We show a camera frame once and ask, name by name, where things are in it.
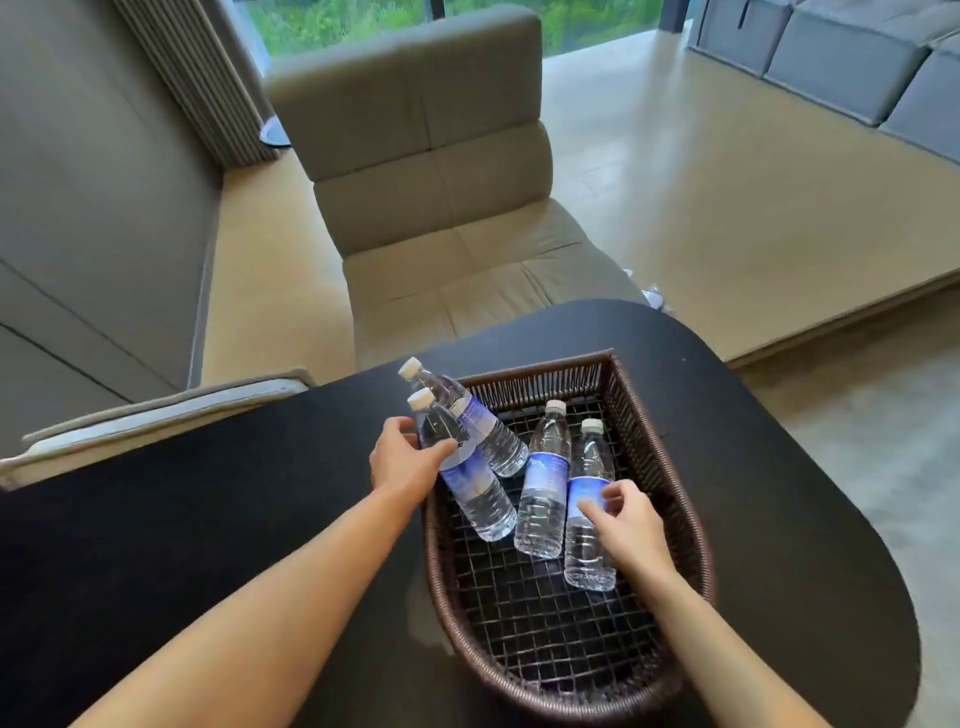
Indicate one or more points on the person's right hand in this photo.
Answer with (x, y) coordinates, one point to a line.
(634, 532)

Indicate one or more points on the person's left hand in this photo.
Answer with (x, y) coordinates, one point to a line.
(401, 469)

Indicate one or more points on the clear water bottle blue label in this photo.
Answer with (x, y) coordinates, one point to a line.
(480, 427)
(480, 495)
(592, 457)
(541, 495)

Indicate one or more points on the person's left forearm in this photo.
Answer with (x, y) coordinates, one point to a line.
(262, 622)

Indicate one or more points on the person's right forearm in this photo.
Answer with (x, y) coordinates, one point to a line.
(720, 652)

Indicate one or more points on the beige cushion with grey piping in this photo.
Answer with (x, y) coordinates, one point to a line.
(150, 420)

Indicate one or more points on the black table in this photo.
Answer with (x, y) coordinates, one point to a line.
(150, 525)

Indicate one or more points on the beige cushioned lounge chair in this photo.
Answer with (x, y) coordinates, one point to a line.
(420, 172)

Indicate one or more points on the black round floor base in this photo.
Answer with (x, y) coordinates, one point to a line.
(275, 133)

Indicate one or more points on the grey pleated curtain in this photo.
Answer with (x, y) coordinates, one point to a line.
(195, 82)

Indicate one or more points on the grey fabric sofa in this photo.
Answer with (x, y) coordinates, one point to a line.
(840, 60)

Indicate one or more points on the black window frame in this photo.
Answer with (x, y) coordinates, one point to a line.
(673, 15)

